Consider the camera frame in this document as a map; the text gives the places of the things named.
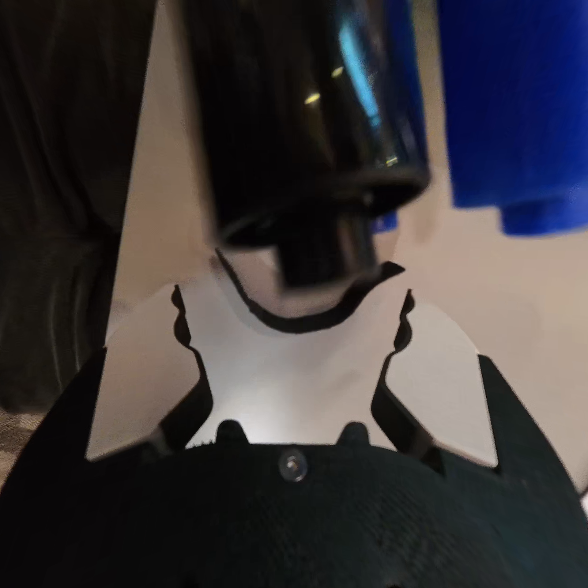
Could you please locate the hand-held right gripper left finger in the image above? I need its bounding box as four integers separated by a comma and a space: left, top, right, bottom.
85, 284, 216, 461

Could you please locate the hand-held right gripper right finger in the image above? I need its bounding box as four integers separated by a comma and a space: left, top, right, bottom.
371, 288, 500, 474

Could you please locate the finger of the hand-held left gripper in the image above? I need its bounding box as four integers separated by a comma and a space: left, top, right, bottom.
184, 247, 414, 448

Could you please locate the black dry erase marker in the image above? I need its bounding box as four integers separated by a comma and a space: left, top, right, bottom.
181, 0, 432, 289

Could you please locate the blue dry erase marker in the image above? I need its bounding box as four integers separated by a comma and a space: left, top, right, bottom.
372, 0, 430, 236
436, 0, 588, 237

